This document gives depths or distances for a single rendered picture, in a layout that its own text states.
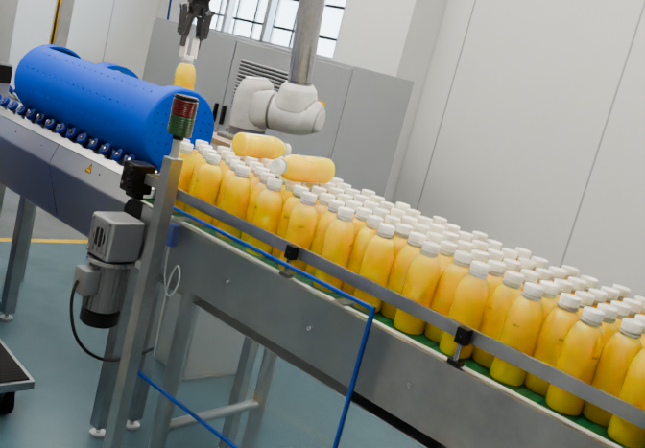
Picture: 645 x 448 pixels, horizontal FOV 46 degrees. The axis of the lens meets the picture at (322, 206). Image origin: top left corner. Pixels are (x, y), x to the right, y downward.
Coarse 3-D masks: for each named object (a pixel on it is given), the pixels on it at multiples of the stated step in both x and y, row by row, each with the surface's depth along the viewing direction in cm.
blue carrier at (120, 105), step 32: (32, 64) 284; (64, 64) 274; (96, 64) 269; (32, 96) 283; (64, 96) 267; (96, 96) 255; (128, 96) 246; (160, 96) 239; (192, 96) 246; (96, 128) 256; (128, 128) 242; (160, 128) 241; (160, 160) 244
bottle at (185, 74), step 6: (186, 60) 252; (180, 66) 252; (186, 66) 252; (192, 66) 253; (180, 72) 251; (186, 72) 251; (192, 72) 252; (174, 78) 254; (180, 78) 251; (186, 78) 251; (192, 78) 253; (174, 84) 253; (180, 84) 252; (186, 84) 252; (192, 84) 253
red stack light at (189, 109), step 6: (174, 102) 188; (180, 102) 186; (186, 102) 186; (174, 108) 187; (180, 108) 187; (186, 108) 187; (192, 108) 188; (180, 114) 187; (186, 114) 187; (192, 114) 188
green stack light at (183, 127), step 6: (174, 114) 188; (174, 120) 188; (180, 120) 187; (186, 120) 188; (192, 120) 189; (168, 126) 189; (174, 126) 188; (180, 126) 188; (186, 126) 188; (192, 126) 190; (168, 132) 189; (174, 132) 188; (180, 132) 188; (186, 132) 189
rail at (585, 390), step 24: (216, 216) 204; (264, 240) 192; (312, 264) 181; (336, 264) 177; (360, 288) 172; (384, 288) 167; (408, 312) 163; (432, 312) 159; (480, 336) 152; (504, 360) 148; (528, 360) 145; (576, 384) 139; (624, 408) 133
